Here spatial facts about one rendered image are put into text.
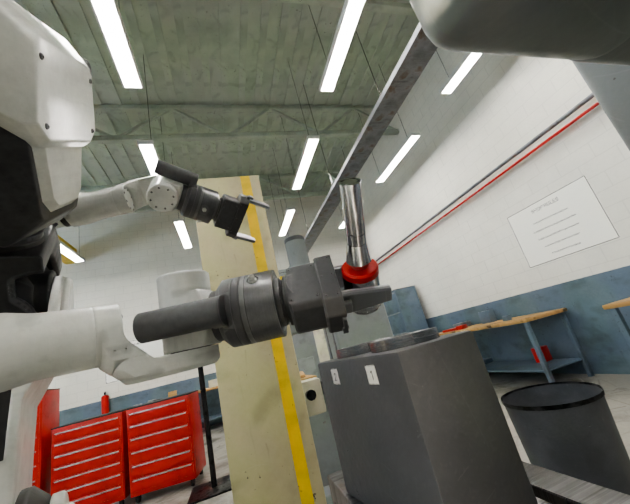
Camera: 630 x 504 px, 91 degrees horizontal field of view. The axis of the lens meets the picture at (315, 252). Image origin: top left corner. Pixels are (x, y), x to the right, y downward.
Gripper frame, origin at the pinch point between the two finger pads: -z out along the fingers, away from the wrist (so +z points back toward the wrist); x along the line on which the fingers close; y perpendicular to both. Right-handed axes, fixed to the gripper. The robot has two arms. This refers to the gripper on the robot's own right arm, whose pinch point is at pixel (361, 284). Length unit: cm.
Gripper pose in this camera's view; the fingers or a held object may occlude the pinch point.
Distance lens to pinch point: 41.1
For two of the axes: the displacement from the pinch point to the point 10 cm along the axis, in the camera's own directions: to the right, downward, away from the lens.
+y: -1.7, -8.3, -5.3
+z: -9.8, 2.1, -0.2
